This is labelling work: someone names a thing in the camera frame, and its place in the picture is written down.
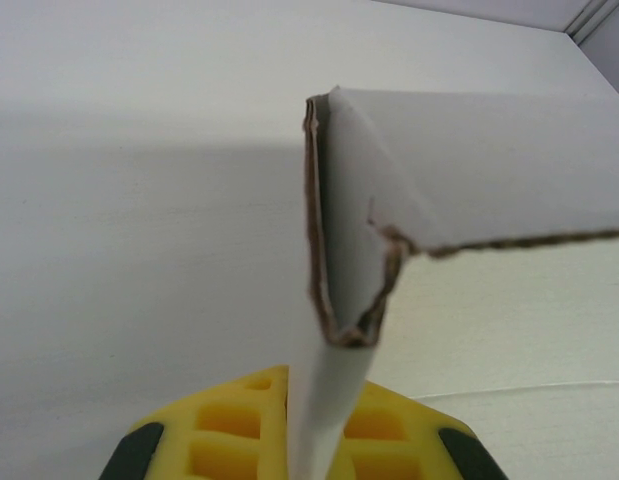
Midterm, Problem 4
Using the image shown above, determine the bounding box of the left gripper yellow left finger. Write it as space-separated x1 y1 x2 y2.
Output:
98 365 291 480

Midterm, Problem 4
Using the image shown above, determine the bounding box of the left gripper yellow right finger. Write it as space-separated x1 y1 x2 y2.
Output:
328 379 505 480

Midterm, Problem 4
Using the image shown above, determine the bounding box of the aluminium frame corner post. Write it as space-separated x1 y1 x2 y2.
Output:
564 0 619 40

